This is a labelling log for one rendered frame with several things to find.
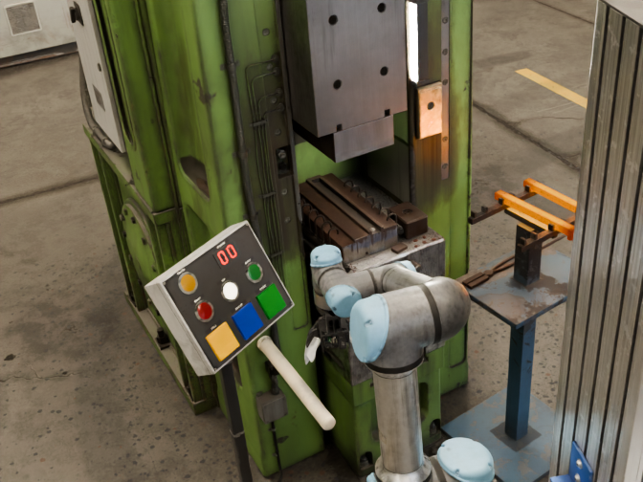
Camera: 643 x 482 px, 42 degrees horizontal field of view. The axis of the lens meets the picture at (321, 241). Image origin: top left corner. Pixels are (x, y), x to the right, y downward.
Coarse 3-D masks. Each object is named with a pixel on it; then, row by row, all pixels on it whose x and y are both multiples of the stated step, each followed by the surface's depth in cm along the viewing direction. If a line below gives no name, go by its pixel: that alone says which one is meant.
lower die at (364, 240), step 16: (320, 176) 291; (336, 176) 292; (304, 192) 284; (320, 192) 283; (352, 192) 282; (304, 208) 277; (320, 208) 275; (336, 208) 274; (368, 208) 272; (320, 224) 268; (336, 224) 266; (352, 224) 265; (384, 224) 263; (336, 240) 260; (352, 240) 259; (368, 240) 260; (384, 240) 263; (352, 256) 260
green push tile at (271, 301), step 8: (272, 288) 232; (256, 296) 228; (264, 296) 229; (272, 296) 231; (280, 296) 233; (264, 304) 229; (272, 304) 231; (280, 304) 233; (264, 312) 229; (272, 312) 230
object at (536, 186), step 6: (528, 180) 276; (534, 180) 276; (534, 186) 273; (540, 186) 272; (546, 186) 271; (540, 192) 271; (546, 192) 269; (552, 192) 268; (558, 192) 268; (552, 198) 267; (558, 198) 265; (564, 198) 265; (570, 198) 264; (558, 204) 266; (564, 204) 264; (570, 204) 261; (576, 204) 261
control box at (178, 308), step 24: (216, 240) 224; (240, 240) 228; (192, 264) 217; (216, 264) 222; (240, 264) 227; (264, 264) 232; (144, 288) 215; (168, 288) 211; (216, 288) 220; (240, 288) 225; (264, 288) 231; (168, 312) 213; (192, 312) 214; (216, 312) 219; (192, 336) 213; (240, 336) 222; (192, 360) 218; (216, 360) 216
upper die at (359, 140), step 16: (304, 128) 252; (352, 128) 238; (368, 128) 241; (384, 128) 243; (320, 144) 246; (336, 144) 238; (352, 144) 240; (368, 144) 243; (384, 144) 246; (336, 160) 240
